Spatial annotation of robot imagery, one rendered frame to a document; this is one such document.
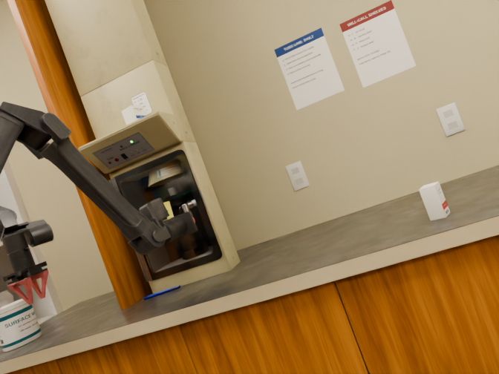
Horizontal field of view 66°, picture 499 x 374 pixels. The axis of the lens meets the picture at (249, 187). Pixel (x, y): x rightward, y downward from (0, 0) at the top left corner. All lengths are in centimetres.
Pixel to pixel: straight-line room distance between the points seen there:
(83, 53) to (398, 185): 130
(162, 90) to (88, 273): 115
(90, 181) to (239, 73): 94
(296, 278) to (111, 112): 90
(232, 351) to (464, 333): 57
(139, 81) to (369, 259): 96
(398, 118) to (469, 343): 91
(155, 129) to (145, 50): 30
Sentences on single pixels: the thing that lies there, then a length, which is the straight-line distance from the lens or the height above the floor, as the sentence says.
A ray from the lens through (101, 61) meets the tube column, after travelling 153.
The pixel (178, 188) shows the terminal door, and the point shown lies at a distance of 134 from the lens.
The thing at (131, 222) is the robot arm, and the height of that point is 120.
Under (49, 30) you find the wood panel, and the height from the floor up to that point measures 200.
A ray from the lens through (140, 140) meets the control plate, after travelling 133.
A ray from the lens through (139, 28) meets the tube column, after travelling 147.
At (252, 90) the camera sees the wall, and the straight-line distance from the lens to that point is 172.
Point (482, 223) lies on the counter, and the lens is 97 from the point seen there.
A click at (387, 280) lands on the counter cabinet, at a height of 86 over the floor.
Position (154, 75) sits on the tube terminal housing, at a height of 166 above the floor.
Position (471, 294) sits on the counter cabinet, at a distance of 103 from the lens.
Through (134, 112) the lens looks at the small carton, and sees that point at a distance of 133.
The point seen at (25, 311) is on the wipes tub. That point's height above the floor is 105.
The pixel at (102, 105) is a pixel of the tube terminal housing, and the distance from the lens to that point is 150.
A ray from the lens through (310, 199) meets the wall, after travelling 166.
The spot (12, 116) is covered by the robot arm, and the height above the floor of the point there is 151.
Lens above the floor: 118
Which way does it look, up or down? level
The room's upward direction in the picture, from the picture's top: 20 degrees counter-clockwise
